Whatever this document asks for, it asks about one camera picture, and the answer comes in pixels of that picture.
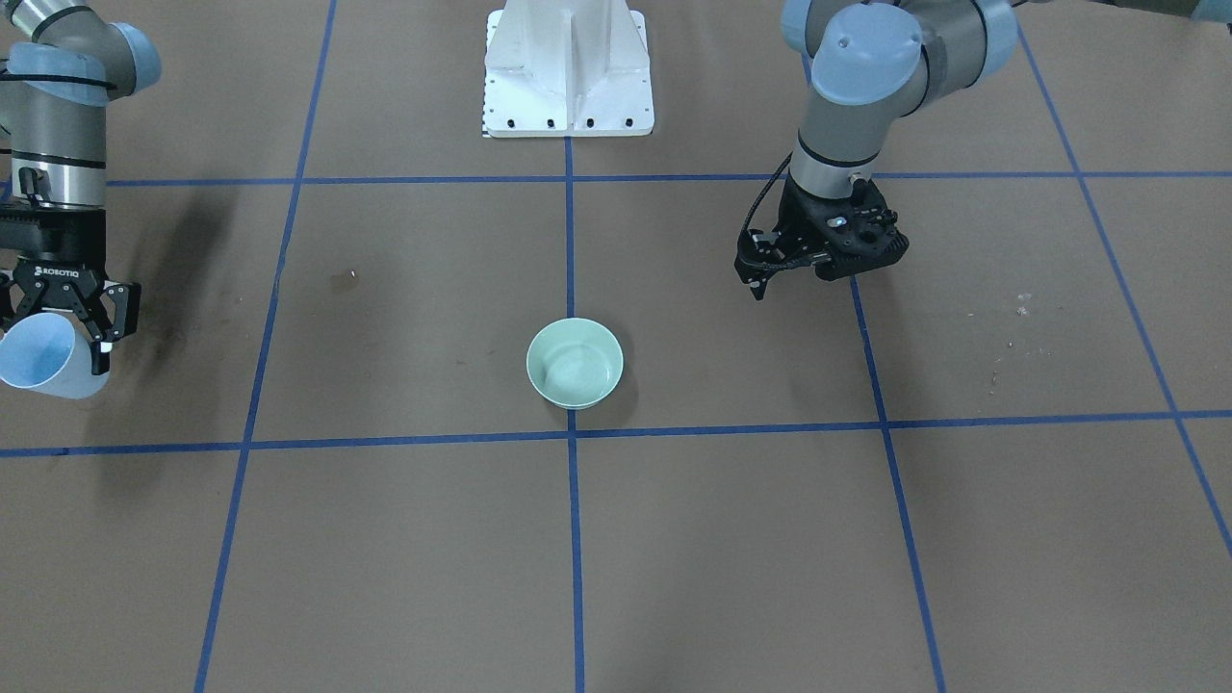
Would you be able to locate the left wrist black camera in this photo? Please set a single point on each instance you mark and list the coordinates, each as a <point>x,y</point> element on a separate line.
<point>861,233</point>

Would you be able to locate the light blue cup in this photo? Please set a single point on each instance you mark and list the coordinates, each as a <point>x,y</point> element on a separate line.
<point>46,354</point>

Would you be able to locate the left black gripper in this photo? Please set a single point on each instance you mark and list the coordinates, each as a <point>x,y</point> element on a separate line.
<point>795,214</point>

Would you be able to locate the wrist black camera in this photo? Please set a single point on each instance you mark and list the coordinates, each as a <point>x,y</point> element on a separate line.
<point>56,235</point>
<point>861,233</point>

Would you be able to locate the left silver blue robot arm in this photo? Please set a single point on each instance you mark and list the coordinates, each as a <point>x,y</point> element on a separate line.
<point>868,63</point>

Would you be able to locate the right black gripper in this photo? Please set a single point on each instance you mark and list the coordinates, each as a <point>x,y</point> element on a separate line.
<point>56,276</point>

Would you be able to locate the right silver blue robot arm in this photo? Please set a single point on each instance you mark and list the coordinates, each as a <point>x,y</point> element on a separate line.
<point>58,83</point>

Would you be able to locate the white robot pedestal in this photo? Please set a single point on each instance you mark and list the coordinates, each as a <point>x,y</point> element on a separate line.
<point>567,69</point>

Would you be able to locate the light green bowl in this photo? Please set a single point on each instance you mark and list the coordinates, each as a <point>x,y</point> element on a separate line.
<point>574,363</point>

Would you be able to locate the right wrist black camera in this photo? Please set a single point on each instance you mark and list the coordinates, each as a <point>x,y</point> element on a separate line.
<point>56,235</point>

